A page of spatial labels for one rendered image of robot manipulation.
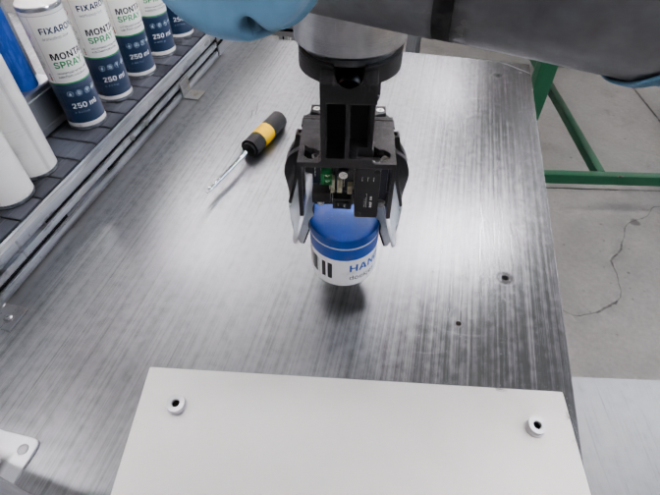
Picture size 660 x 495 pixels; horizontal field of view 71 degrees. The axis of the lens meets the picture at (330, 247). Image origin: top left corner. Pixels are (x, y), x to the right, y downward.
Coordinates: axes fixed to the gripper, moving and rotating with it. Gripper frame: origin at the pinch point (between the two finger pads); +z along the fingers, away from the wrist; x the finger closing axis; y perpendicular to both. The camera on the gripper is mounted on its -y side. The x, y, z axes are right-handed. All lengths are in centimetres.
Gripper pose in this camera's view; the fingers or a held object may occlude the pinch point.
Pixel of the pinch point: (344, 230)
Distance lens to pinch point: 47.2
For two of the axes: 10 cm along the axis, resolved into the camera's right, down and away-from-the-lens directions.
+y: -0.5, 7.3, -6.8
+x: 10.0, 0.3, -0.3
